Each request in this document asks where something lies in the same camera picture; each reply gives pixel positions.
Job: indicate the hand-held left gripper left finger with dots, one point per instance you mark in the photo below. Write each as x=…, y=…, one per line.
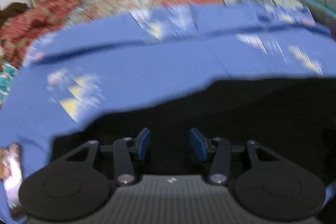
x=144, y=144

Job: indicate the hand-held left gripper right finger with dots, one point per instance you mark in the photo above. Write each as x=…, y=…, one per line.
x=198, y=145

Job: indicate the black pants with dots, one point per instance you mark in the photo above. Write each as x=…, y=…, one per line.
x=262, y=113

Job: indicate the blue printed bed sheet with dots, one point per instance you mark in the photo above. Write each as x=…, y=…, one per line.
x=157, y=69

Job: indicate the smartphone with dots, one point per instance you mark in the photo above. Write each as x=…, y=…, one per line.
x=11, y=174

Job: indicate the teal edged furniture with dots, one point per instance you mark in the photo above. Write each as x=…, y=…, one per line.
x=315, y=3

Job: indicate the dark wooden headboard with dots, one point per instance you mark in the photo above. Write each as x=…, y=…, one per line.
x=13, y=10

